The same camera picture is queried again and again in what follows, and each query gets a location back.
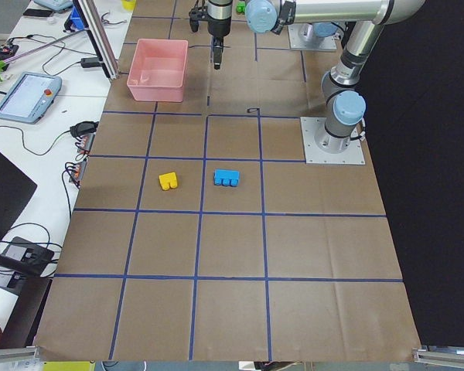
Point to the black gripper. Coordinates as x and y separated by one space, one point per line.
219 24

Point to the aluminium frame post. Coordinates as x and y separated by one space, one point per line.
88 13

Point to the teach pendant tablet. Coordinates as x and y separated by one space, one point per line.
30 97

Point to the green toy block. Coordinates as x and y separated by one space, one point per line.
240 7

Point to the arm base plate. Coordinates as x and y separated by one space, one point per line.
321 148
316 44

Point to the black power adapter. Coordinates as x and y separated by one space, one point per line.
90 62

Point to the black usb hub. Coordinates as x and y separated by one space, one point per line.
25 257

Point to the black laptop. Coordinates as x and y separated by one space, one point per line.
16 190

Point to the pink plastic box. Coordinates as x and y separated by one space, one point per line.
158 70

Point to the black smartphone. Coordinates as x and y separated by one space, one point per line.
38 13

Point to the yellow toy block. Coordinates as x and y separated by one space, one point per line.
168 181

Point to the blue toy block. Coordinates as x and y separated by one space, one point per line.
226 177

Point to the blue plastic bin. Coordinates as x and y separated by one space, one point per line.
76 20

